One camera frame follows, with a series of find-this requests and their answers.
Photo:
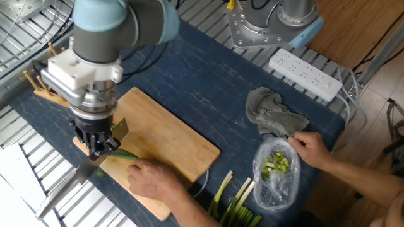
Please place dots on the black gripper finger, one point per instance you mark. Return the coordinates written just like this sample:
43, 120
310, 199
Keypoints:
110, 143
88, 143

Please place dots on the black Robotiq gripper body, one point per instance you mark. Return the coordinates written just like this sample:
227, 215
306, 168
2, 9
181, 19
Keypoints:
93, 124

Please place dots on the long green scallion leaves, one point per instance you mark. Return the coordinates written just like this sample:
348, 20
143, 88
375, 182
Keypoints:
124, 154

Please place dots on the steel cleaver knife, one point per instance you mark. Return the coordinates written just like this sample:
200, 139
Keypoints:
63, 189

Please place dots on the clear plastic bag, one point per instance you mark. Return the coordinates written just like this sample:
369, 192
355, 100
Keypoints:
277, 192

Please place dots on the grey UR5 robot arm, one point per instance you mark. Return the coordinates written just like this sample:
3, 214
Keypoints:
101, 38

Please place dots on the person's right forearm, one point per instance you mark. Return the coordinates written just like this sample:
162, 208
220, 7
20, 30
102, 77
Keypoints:
363, 179

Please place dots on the person's left hand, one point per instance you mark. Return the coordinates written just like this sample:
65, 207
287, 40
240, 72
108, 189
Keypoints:
154, 179

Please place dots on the person's right hand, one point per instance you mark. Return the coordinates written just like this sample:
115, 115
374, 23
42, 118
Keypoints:
312, 149

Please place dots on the chopped scallion pieces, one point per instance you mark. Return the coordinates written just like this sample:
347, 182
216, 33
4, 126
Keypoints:
277, 162
100, 173

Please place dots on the wooden cutting board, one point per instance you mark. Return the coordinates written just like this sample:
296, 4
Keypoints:
164, 138

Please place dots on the wooden peg rack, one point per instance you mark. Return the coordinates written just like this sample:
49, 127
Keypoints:
47, 94

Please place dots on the white paper sheets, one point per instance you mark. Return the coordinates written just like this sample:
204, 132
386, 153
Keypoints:
15, 195

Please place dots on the scallion stalk with white end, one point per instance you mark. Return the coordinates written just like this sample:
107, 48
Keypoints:
221, 189
247, 194
241, 190

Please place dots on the metal plate with holes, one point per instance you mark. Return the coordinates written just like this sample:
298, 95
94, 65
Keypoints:
22, 9

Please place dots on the bunch of green scallion stalks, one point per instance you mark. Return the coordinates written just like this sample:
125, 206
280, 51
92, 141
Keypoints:
246, 217

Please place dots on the grey-green cloth rag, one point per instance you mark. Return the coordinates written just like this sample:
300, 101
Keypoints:
268, 110

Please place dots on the yellow plug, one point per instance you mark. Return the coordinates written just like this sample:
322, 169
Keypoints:
231, 4

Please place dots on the white power strip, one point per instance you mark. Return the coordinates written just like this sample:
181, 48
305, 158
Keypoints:
303, 74

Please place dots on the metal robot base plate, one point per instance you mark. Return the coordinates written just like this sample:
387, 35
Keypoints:
246, 31

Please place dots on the slanted aluminium frame beam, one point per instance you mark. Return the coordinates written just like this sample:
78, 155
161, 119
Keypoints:
378, 56

